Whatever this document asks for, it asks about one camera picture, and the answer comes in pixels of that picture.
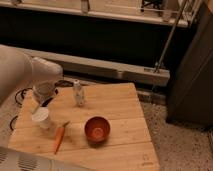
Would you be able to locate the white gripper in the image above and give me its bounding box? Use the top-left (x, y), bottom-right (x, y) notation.
top-left (33, 82), bottom-right (56, 103)

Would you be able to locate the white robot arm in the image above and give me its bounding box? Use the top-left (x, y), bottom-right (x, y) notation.
top-left (0, 45), bottom-right (63, 106)

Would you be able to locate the red ceramic bowl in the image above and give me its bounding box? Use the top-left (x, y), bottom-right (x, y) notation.
top-left (84, 116), bottom-right (110, 143)

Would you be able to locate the orange carrot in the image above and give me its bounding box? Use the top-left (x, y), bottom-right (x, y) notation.
top-left (54, 122), bottom-right (68, 153)

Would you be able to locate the dark cabinet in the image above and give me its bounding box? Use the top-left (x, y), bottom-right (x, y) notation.
top-left (166, 0), bottom-right (213, 126)

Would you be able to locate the metal pole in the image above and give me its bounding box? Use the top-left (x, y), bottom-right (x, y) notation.
top-left (154, 0), bottom-right (187, 73)

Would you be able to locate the black cable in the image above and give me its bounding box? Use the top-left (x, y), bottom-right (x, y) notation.
top-left (9, 79), bottom-right (74, 131)

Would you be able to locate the grey metal rail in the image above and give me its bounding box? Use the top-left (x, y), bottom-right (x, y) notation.
top-left (17, 48), bottom-right (170, 87)

